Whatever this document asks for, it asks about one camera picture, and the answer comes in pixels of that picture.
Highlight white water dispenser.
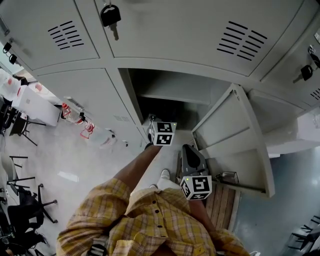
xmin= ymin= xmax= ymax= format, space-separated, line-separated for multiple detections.
xmin=10 ymin=84 xmax=63 ymax=128

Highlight person's right forearm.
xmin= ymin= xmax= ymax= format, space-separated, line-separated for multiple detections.
xmin=189 ymin=198 xmax=218 ymax=233

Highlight black harness buckle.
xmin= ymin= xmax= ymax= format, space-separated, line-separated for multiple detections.
xmin=86 ymin=238 xmax=109 ymax=256

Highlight black metal rack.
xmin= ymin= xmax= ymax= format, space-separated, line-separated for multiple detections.
xmin=286 ymin=214 xmax=320 ymax=251

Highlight black office chair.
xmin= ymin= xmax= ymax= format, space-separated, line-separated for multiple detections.
xmin=6 ymin=183 xmax=59 ymax=238

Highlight person's left forearm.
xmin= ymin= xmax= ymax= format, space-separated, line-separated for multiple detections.
xmin=113 ymin=144 xmax=164 ymax=194

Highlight grey metal locker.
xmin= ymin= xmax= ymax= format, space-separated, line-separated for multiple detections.
xmin=0 ymin=0 xmax=320 ymax=199

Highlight yellow plaid shirt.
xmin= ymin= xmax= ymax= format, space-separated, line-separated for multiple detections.
xmin=55 ymin=177 xmax=251 ymax=256

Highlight clear dispenser water barrel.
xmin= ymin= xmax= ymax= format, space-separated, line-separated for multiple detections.
xmin=0 ymin=71 xmax=23 ymax=101

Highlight large white box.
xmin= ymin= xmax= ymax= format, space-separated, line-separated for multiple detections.
xmin=264 ymin=106 xmax=320 ymax=156

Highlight brown wooden slat mat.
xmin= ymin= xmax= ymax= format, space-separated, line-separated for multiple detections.
xmin=204 ymin=183 xmax=241 ymax=231

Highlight black folding chair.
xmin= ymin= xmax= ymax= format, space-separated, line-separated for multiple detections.
xmin=0 ymin=101 xmax=48 ymax=148

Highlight white trousers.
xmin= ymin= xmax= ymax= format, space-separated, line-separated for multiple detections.
xmin=129 ymin=169 xmax=185 ymax=199

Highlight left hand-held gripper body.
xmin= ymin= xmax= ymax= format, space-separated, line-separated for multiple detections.
xmin=147 ymin=113 xmax=178 ymax=147

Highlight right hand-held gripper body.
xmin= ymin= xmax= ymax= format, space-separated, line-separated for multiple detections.
xmin=179 ymin=144 xmax=213 ymax=201

